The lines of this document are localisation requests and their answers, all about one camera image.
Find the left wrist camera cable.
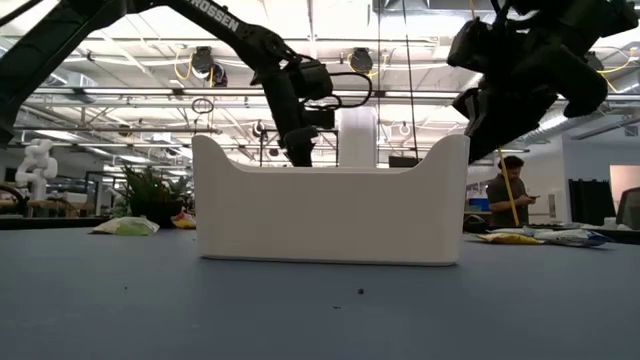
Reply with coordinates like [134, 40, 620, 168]
[309, 71, 374, 110]

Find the yellow cable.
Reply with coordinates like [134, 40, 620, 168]
[467, 0, 521, 227]

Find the black ceiling cable reel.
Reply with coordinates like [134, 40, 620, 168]
[191, 45, 215, 76]
[349, 47, 375, 75]

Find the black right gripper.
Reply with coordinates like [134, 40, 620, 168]
[451, 19, 610, 165]

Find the white plastic bin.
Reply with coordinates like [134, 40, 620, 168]
[191, 133, 471, 267]

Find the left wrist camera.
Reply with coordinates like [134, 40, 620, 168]
[302, 106, 337, 131]

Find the black hanging cable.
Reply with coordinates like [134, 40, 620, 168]
[401, 0, 421, 162]

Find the person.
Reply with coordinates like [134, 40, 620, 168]
[484, 154, 541, 229]

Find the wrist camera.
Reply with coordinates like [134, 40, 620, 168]
[446, 17, 496, 70]
[302, 106, 337, 131]

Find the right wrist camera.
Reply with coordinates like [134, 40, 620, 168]
[446, 17, 496, 70]

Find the yellow Sour Patch candy pack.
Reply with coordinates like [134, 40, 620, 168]
[169, 210, 198, 230]
[91, 215, 161, 237]
[472, 231, 546, 246]

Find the black curtain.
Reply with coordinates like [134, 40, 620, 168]
[568, 178, 618, 225]

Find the white column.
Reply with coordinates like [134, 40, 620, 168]
[338, 105, 380, 169]

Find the white blue Hershey's bar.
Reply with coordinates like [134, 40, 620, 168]
[532, 228, 614, 249]

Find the small potted plant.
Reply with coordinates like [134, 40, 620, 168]
[117, 164, 194, 230]

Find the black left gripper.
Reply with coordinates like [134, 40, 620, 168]
[272, 96, 321, 169]

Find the grey chair back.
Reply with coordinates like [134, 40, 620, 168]
[615, 187, 640, 231]

